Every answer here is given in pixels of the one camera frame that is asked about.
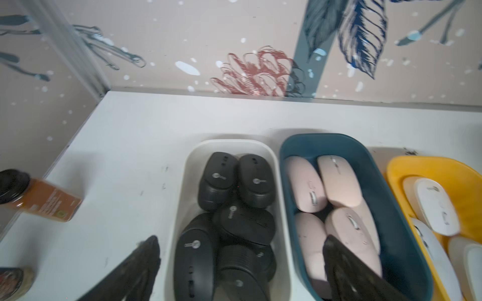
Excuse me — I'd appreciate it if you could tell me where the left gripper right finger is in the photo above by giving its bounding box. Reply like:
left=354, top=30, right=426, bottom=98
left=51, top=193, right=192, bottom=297
left=323, top=235, right=408, bottom=301

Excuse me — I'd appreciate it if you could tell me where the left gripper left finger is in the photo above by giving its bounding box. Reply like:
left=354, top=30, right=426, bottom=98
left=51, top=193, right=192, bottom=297
left=80, top=235, right=161, bottom=300

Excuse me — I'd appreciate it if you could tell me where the pink mouse top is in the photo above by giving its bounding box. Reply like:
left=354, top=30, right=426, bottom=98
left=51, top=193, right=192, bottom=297
left=325, top=207, right=382, bottom=277

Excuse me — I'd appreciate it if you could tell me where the pink mouse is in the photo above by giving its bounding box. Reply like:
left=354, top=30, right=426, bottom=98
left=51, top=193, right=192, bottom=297
left=325, top=207, right=382, bottom=277
left=353, top=198, right=380, bottom=255
left=317, top=155, right=363, bottom=208
left=295, top=213, right=332, bottom=299
left=285, top=156, right=328, bottom=213

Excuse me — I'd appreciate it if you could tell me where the black mouse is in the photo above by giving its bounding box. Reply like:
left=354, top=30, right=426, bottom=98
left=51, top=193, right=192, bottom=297
left=198, top=152, right=238, bottom=212
left=252, top=245, right=277, bottom=282
left=173, top=213, right=220, bottom=300
left=217, top=245, right=271, bottom=301
left=238, top=154, right=276, bottom=209
left=212, top=203, right=276, bottom=247

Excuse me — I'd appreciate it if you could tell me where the white mouse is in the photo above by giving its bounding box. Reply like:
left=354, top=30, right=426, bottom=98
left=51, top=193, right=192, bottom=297
left=448, top=236, right=481, bottom=301
left=402, top=176, right=461, bottom=237
left=411, top=218, right=464, bottom=300

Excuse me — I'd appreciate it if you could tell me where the teal storage box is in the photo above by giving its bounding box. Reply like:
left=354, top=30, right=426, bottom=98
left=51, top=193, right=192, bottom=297
left=279, top=133, right=434, bottom=300

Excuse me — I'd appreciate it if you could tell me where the white storage box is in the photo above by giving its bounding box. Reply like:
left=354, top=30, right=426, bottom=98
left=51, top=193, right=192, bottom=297
left=159, top=139, right=294, bottom=300

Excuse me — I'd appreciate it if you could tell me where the yellow storage box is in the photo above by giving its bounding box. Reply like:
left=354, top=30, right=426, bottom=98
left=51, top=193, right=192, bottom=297
left=386, top=156, right=481, bottom=300

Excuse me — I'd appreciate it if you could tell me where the dark spice bottle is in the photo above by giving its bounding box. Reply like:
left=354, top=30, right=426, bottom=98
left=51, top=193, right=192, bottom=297
left=1, top=267, right=35, bottom=301

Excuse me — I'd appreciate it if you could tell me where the brown spice bottle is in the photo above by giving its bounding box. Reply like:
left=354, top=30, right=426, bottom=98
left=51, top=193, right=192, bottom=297
left=1, top=169, right=83, bottom=222

